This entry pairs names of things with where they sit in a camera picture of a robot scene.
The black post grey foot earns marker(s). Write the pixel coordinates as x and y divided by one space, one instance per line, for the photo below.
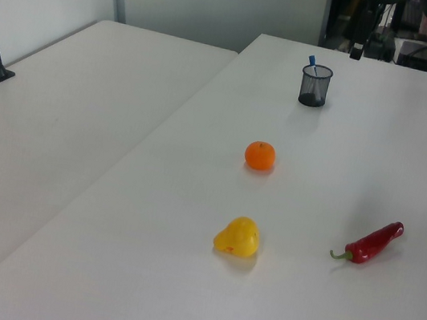
361 29

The black mesh pen cup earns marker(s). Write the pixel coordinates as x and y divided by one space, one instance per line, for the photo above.
305 90

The red chili pepper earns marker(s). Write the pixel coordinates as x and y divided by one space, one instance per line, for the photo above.
371 243

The white marker pen blue cap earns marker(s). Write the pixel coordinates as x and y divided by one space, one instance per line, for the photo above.
311 60

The black electronics box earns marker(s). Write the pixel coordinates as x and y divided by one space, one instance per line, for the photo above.
417 56

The white side table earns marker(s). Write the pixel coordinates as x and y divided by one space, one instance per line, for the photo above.
60 123

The orange mandarin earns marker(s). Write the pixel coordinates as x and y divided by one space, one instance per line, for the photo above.
259 156

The dark green device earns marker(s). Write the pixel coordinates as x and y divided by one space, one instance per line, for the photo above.
382 44

